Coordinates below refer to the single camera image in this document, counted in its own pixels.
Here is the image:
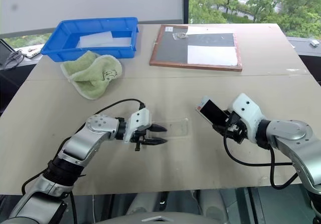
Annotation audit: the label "black window pillar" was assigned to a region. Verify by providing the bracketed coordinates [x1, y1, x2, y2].
[182, 0, 190, 25]

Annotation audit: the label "white power strip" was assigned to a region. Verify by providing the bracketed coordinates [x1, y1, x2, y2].
[24, 47, 42, 59]

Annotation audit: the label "blue plastic bin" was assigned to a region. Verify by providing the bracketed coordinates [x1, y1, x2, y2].
[40, 17, 140, 63]

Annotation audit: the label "white roller blind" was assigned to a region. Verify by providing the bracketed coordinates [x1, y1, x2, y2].
[0, 0, 184, 34]

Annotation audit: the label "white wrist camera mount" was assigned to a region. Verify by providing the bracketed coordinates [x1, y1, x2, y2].
[124, 107, 153, 144]
[229, 92, 265, 144]

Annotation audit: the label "large white paper sheet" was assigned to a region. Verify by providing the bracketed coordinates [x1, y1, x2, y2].
[187, 44, 238, 66]

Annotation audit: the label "grey cable bundle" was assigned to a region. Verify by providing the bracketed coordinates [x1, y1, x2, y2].
[2, 50, 26, 70]

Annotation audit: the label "green towel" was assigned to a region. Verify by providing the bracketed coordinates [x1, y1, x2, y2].
[60, 50, 123, 100]

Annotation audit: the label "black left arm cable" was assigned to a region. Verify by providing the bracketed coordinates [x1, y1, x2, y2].
[21, 98, 146, 197]

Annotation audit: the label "white smartphone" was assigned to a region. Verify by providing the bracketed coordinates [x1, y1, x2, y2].
[195, 95, 226, 127]

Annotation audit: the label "narrow white paper sheet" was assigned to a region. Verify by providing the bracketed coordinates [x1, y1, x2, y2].
[186, 25, 235, 35]

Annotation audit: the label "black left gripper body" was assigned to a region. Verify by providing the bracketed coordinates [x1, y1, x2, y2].
[130, 126, 153, 152]

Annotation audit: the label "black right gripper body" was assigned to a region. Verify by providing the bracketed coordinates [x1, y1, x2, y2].
[224, 110, 249, 145]

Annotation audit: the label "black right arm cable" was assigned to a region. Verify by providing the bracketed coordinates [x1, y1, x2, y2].
[224, 127, 300, 190]

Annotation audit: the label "clear plastic phone case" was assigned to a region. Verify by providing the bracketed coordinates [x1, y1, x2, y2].
[148, 118, 190, 141]

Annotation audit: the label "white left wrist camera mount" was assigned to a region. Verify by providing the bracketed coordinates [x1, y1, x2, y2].
[124, 107, 153, 144]

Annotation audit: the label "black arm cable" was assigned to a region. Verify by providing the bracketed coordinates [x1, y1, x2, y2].
[224, 127, 300, 190]
[21, 98, 146, 197]

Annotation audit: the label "wood-framed dark board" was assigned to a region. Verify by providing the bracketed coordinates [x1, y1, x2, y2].
[149, 24, 243, 72]

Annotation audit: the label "white paper in bin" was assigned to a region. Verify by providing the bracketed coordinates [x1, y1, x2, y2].
[78, 31, 131, 49]

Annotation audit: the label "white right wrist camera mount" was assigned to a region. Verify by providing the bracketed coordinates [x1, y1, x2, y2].
[229, 92, 265, 144]

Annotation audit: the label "green trees outside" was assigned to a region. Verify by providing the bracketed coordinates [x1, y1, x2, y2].
[189, 0, 321, 39]

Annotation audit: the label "dark side desk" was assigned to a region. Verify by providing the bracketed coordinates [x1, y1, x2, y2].
[285, 36, 321, 87]

